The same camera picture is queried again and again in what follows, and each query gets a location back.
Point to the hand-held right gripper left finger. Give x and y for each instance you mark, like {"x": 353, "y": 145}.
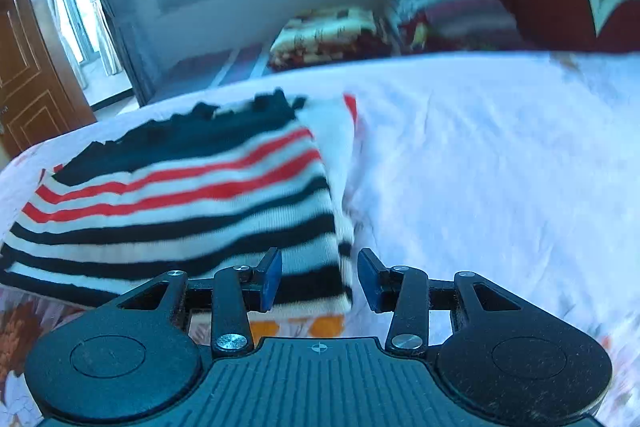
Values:
{"x": 272, "y": 277}

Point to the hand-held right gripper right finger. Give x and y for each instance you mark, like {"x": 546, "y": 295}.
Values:
{"x": 367, "y": 279}

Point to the striped knitted sweater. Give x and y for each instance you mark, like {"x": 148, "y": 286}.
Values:
{"x": 175, "y": 207}

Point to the floral white bed sheet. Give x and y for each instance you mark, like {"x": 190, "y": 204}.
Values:
{"x": 475, "y": 182}

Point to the striped daybed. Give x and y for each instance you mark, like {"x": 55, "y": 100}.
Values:
{"x": 210, "y": 67}

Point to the folded printed blanket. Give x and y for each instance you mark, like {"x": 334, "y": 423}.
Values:
{"x": 325, "y": 34}

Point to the striped pillow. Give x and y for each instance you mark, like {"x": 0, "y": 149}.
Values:
{"x": 450, "y": 12}

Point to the white sheer curtain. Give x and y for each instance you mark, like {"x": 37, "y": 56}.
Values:
{"x": 105, "y": 37}

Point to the blue grey curtain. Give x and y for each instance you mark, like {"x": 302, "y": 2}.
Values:
{"x": 115, "y": 7}

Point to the brown wooden door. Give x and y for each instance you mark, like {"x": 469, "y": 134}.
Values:
{"x": 30, "y": 77}

